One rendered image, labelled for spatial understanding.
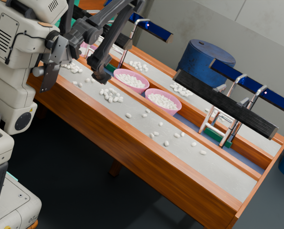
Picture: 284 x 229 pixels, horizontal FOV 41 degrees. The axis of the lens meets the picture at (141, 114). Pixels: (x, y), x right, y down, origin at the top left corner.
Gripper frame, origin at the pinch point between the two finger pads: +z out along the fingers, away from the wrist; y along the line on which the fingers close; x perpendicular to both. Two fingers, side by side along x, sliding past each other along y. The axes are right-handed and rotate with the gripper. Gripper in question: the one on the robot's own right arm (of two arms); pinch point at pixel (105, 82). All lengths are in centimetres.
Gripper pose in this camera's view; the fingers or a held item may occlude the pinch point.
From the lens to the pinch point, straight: 221.4
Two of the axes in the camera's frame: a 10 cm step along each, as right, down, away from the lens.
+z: 1.6, 3.6, 9.2
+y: -7.8, -5.2, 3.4
